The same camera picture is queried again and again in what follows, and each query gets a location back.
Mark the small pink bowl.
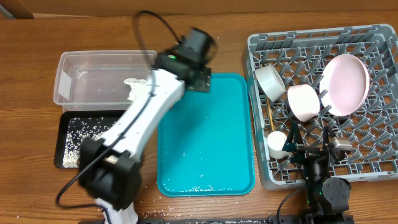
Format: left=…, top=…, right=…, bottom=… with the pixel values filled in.
left=287, top=84, right=320, bottom=122

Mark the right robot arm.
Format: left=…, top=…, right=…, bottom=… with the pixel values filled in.
left=282, top=121, right=354, bottom=223

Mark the grey dishwasher rack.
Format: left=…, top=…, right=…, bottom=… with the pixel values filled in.
left=242, top=24, right=397, bottom=190

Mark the clear plastic bin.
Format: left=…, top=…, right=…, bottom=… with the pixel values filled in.
left=53, top=50, right=157, bottom=111

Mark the spilled rice pile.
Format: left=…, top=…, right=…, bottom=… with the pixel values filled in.
left=62, top=117, right=118, bottom=169

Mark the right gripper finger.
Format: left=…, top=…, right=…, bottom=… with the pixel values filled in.
left=323, top=125, right=336, bottom=149
left=282, top=121, right=303, bottom=152

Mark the large pink plate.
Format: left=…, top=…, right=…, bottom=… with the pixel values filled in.
left=319, top=54, right=370, bottom=116

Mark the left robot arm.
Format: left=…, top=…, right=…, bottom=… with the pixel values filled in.
left=77, top=49, right=211, bottom=223

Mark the teal plastic tray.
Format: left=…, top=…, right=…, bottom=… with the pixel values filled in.
left=157, top=73, right=255, bottom=197

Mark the white cup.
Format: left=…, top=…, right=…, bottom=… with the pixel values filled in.
left=267, top=131, right=290, bottom=159

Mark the black plastic bin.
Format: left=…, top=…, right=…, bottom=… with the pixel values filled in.
left=53, top=110, right=124, bottom=169

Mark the white napkin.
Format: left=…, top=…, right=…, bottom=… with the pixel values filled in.
left=124, top=78, right=149, bottom=102

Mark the grey bowl with rice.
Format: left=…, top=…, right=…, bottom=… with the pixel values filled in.
left=254, top=65, right=285, bottom=102

